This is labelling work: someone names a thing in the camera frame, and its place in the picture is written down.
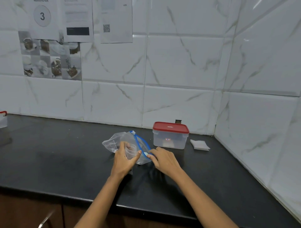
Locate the person's right hand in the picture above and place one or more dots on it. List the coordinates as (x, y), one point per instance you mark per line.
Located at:
(165, 163)

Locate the person's left thumb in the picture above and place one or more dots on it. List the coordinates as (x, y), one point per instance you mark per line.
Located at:
(136, 157)

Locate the white paper with square code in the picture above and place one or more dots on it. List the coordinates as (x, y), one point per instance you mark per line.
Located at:
(116, 23)

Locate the person's right thumb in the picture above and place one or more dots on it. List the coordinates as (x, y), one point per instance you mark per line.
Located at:
(152, 160)

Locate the white paper with dark bar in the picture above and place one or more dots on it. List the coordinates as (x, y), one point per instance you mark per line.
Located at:
(77, 21)

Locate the clear container with red lid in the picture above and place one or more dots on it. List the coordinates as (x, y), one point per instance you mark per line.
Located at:
(170, 137)

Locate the white paper with circle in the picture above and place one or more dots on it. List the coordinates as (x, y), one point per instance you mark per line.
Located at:
(42, 23)

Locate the small clear plastic cup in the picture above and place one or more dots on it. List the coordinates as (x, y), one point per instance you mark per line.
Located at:
(130, 150)

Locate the person's right forearm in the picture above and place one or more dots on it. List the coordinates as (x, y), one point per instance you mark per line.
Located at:
(199, 202)

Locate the clear zip bag blue seal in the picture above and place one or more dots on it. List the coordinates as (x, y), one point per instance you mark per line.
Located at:
(112, 142)

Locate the white folded paper napkin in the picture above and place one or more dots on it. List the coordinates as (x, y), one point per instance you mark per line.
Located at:
(199, 145)

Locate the brown wooden cabinet door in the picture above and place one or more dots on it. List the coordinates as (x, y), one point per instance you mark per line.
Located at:
(21, 212)

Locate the small dark wall fitting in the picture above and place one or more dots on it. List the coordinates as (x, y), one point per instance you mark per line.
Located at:
(178, 121)

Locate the person's left forearm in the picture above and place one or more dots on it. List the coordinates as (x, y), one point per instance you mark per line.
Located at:
(101, 202)

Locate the person's left hand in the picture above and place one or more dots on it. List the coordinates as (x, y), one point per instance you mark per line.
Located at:
(121, 163)

